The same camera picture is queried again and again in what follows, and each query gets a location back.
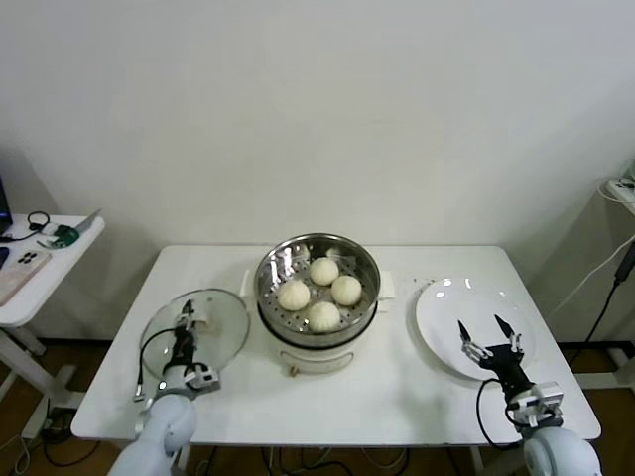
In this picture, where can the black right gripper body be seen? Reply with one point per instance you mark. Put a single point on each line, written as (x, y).
(506, 367)

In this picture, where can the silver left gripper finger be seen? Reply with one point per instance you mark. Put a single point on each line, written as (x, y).
(182, 327)
(188, 307)

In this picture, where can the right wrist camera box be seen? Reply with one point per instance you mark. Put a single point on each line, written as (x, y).
(543, 396)

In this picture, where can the laptop with blue screen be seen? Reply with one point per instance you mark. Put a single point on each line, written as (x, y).
(4, 203)

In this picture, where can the white power strip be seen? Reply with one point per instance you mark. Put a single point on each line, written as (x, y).
(622, 187)

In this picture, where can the white electric cooking pot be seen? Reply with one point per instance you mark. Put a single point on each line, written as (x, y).
(317, 359)

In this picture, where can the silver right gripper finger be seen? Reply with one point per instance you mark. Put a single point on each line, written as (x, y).
(471, 344)
(513, 337)

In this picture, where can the phone in pink case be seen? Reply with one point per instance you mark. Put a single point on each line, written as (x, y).
(27, 270)

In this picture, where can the white steamed baozi bun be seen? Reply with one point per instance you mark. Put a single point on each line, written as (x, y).
(293, 296)
(324, 272)
(345, 290)
(324, 316)

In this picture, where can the white table leg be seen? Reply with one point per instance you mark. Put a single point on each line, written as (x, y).
(475, 461)
(184, 462)

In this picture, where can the grey side table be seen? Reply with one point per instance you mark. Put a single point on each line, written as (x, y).
(602, 223)

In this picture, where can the white round plate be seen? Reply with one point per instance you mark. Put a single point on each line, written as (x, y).
(446, 317)

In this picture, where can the floor power strip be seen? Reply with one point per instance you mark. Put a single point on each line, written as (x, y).
(57, 421)

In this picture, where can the small blue device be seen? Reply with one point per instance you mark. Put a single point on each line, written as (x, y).
(3, 255)

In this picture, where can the glass pot lid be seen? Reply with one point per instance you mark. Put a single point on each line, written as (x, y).
(228, 317)

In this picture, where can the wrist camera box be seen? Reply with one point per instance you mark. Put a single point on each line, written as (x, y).
(203, 377)
(543, 396)

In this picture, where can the white side table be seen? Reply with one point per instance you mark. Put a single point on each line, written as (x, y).
(74, 248)

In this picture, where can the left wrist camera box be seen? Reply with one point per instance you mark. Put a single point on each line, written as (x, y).
(203, 377)

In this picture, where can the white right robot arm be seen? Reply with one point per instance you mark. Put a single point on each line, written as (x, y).
(555, 451)

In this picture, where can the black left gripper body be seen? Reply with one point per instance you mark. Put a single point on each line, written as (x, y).
(183, 349)

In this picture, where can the steel perforated steamer basket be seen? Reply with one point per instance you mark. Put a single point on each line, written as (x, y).
(278, 268)

